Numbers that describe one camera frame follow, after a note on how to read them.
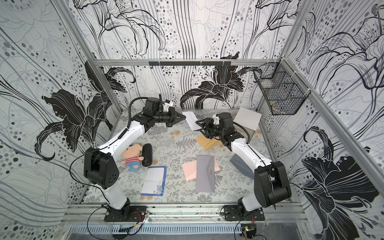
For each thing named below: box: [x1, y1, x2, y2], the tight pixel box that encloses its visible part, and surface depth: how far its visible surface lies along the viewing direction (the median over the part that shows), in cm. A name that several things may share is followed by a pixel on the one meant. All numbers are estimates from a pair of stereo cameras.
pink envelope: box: [182, 157, 221, 182], surface depth 90 cm
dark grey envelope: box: [229, 153, 255, 180], surface depth 90 cm
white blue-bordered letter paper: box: [140, 166, 167, 197], surface depth 85 cm
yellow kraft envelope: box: [195, 134, 224, 151], surface depth 100 cm
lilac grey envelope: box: [196, 155, 216, 193], surface depth 87 cm
